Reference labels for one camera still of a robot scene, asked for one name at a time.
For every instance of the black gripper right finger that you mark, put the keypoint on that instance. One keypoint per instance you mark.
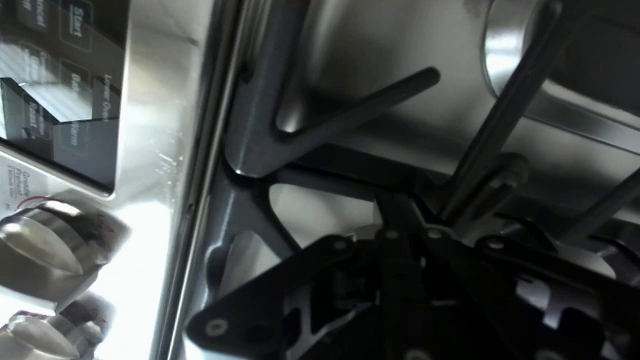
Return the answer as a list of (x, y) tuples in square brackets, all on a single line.
[(507, 307)]

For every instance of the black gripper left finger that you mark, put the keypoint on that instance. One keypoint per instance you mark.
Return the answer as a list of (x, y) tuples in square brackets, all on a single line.
[(300, 307)]

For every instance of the black cast iron stove grate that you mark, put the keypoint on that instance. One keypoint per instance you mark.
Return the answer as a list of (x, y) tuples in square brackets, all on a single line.
[(253, 132)]

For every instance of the steel stove knob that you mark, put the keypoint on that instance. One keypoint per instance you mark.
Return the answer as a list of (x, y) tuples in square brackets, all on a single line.
[(53, 247), (41, 333)]

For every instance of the stainless steel gas range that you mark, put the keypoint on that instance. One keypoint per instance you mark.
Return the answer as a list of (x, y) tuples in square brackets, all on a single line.
[(166, 101)]

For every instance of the stainless steel pot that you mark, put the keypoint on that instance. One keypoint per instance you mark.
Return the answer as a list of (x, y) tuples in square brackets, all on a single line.
[(501, 47)]

